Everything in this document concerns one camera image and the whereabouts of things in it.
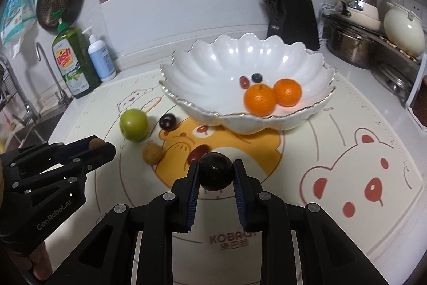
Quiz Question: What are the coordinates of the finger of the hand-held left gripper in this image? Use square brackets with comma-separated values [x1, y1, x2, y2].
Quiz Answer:
[0, 135, 101, 169]
[10, 141, 117, 195]

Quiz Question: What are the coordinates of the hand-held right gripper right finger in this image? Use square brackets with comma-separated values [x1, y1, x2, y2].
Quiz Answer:
[233, 160, 389, 285]

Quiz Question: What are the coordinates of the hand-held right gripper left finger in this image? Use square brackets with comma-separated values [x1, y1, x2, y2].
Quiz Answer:
[68, 160, 201, 285]

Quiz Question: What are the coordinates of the black plum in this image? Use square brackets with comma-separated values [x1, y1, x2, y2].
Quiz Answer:
[199, 152, 235, 193]

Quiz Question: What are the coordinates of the green round fruit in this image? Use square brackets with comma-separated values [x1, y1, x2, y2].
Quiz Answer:
[119, 109, 149, 142]

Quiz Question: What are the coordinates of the dark purple grape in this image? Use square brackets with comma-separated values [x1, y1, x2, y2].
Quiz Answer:
[159, 113, 177, 130]

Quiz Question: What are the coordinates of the orange mandarin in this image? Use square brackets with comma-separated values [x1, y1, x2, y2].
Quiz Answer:
[274, 78, 302, 107]
[243, 84, 277, 116]

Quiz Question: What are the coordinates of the white scalloped ceramic bowl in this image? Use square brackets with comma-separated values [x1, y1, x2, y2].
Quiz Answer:
[159, 32, 336, 135]

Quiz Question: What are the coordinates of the person's left hand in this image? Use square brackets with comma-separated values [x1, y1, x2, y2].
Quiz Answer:
[28, 241, 54, 279]

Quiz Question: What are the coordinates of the stainless steel sink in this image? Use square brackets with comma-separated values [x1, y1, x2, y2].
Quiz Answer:
[0, 105, 67, 154]

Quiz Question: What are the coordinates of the chrome kitchen faucet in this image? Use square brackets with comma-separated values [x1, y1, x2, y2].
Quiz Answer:
[0, 54, 41, 128]

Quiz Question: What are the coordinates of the thin chrome gooseneck tap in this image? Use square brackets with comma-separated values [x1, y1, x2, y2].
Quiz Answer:
[36, 42, 74, 107]

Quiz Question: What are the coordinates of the green dish soap bottle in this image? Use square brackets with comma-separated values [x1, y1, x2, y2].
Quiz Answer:
[52, 18, 102, 99]

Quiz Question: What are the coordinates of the white blue pump bottle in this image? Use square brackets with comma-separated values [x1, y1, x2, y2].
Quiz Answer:
[82, 26, 117, 83]

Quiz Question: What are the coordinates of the cream bear print silicone mat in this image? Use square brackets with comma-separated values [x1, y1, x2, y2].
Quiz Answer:
[43, 69, 427, 285]

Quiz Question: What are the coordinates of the green white paper towel pack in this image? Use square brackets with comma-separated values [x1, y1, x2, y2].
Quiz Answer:
[0, 0, 37, 45]

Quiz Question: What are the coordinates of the perforated dark strainer pan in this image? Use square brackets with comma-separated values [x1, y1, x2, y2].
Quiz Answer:
[36, 0, 84, 30]

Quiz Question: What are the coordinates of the steel stock pot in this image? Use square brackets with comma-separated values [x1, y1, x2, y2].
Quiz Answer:
[327, 23, 382, 69]

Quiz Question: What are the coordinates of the black knife block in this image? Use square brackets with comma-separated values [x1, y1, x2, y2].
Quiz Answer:
[267, 0, 320, 50]

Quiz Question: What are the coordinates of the steel pan lid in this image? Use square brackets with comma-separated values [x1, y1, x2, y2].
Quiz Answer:
[377, 63, 414, 96]

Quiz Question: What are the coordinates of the metal pot rack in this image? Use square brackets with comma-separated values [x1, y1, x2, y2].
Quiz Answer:
[320, 13, 427, 109]

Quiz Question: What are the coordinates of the cream lidded casserole pot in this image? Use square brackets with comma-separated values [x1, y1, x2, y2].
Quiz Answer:
[383, 2, 426, 57]

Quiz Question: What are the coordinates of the cream long handle saucepan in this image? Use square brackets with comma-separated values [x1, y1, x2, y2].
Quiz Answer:
[307, 0, 381, 32]

